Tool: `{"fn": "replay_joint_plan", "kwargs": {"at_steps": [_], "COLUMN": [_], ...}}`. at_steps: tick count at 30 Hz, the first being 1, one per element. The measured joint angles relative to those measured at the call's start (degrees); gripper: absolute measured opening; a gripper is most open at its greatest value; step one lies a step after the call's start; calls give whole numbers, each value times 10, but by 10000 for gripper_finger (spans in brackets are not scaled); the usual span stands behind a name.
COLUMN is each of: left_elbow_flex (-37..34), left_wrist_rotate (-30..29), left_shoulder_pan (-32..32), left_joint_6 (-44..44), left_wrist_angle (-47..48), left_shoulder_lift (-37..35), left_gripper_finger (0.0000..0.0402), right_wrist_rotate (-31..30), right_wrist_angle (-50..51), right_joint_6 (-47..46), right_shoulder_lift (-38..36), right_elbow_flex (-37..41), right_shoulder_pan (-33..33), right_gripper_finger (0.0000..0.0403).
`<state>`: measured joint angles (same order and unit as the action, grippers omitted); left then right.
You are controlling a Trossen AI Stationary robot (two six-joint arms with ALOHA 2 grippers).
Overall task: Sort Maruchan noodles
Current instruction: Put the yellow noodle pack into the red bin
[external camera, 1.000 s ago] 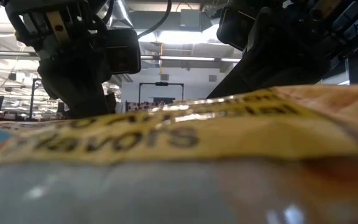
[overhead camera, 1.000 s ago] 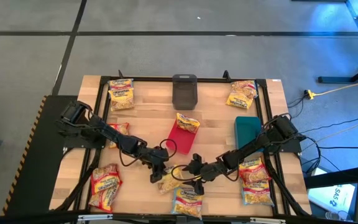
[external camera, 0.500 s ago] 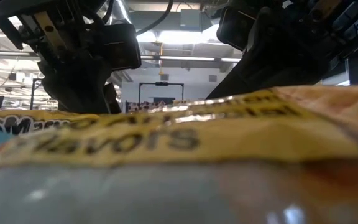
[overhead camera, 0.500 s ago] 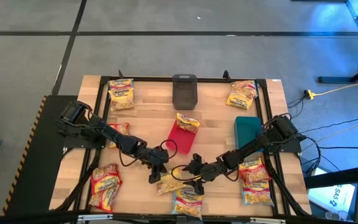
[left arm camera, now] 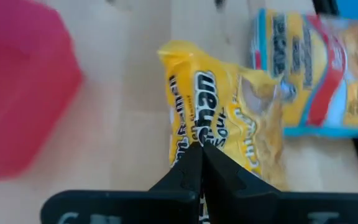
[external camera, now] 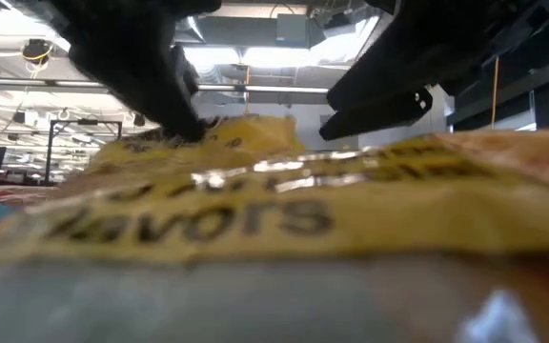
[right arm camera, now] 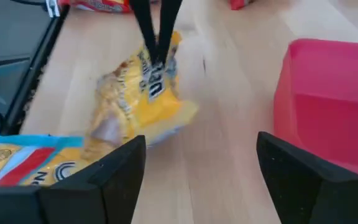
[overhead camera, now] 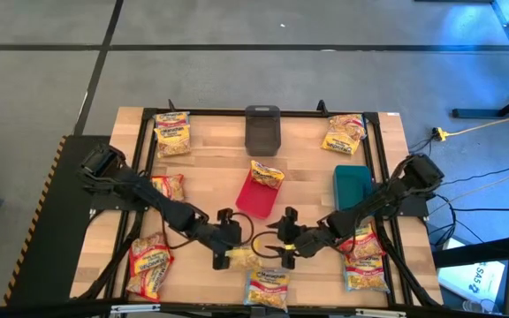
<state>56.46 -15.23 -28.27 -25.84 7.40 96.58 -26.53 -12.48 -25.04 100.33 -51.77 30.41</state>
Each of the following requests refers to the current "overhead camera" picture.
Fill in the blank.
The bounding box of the black neighbouring desk frame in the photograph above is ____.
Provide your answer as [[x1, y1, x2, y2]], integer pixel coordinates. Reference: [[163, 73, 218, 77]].
[[451, 0, 509, 120]]

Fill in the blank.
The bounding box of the black floor cable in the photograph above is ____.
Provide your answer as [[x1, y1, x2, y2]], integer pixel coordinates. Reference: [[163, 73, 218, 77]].
[[430, 193, 509, 248], [439, 161, 509, 186]]

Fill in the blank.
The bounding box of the red plastic bin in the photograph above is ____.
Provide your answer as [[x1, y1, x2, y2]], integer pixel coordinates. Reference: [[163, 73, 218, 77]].
[[235, 170, 280, 221]]

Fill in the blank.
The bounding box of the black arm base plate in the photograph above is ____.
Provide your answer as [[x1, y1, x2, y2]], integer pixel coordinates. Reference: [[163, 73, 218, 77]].
[[380, 193, 430, 218], [89, 192, 152, 212]]

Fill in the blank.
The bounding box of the teal plastic bin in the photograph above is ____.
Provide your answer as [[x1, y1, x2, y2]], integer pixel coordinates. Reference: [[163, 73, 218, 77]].
[[332, 164, 375, 212]]

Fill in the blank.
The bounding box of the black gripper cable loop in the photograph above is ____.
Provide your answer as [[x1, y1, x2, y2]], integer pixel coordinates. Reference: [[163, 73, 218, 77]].
[[249, 231, 285, 260], [231, 212, 255, 247]]

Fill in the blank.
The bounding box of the yellow chicken ramen noodle pack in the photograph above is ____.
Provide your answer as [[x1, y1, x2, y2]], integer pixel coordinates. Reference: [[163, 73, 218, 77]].
[[249, 160, 285, 191], [320, 127, 361, 156], [154, 125, 193, 159], [226, 246, 263, 271]]

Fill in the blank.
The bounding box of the silver frame bracket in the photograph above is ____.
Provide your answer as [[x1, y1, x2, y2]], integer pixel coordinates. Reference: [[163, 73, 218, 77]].
[[110, 303, 162, 315], [354, 307, 408, 318]]

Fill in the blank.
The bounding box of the close-up yellow ramen packet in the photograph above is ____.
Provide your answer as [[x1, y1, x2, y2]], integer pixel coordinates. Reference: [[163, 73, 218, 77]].
[[243, 267, 291, 313]]

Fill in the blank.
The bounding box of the dark grey plastic bin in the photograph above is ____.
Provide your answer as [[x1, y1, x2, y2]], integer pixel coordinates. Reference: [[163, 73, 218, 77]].
[[244, 104, 282, 158]]

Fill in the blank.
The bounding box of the black floor beam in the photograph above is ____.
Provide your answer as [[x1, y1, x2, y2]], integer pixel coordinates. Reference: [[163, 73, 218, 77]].
[[430, 233, 509, 269]]

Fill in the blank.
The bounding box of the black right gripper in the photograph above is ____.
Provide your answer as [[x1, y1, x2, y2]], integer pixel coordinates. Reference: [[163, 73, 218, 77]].
[[263, 206, 315, 270]]

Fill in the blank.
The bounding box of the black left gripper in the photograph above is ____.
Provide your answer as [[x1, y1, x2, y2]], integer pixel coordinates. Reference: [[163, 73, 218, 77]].
[[212, 207, 243, 271]]

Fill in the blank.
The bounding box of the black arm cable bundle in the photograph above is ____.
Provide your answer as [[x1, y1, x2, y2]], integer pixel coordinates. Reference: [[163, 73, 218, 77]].
[[374, 216, 442, 308], [77, 211, 145, 301]]

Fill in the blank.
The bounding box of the black table frame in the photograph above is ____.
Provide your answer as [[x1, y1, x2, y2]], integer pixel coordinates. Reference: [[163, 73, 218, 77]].
[[103, 99, 444, 310]]

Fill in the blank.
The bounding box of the yellow extension cable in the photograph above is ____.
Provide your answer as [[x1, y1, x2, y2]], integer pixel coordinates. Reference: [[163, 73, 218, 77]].
[[444, 108, 509, 138]]

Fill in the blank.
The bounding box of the black platform with hazard stripe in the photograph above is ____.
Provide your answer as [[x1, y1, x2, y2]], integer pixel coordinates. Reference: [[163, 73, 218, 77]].
[[2, 134, 123, 307]]

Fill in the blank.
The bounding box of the tan floor cable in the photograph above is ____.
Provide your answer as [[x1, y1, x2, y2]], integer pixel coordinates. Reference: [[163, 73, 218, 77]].
[[439, 165, 509, 205]]

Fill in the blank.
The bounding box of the white printed sign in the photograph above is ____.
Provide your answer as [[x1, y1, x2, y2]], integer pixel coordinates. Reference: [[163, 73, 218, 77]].
[[437, 238, 508, 306]]

